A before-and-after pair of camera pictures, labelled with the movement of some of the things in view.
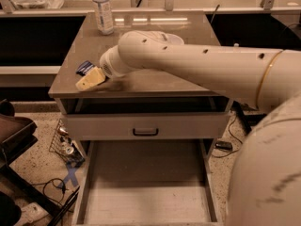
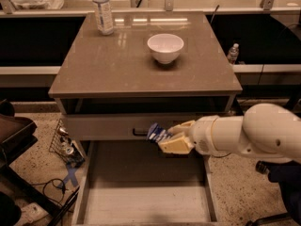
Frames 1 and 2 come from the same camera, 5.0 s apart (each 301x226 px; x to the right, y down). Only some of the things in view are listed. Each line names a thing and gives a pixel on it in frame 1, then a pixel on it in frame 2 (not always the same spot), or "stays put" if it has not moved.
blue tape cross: x=71 y=176 stays put
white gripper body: x=107 y=65 to x=202 y=135
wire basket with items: x=65 y=148 stays put
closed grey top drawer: x=148 y=126 stays put
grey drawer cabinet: x=144 y=149 stays put
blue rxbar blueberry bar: x=84 y=68 to x=158 y=134
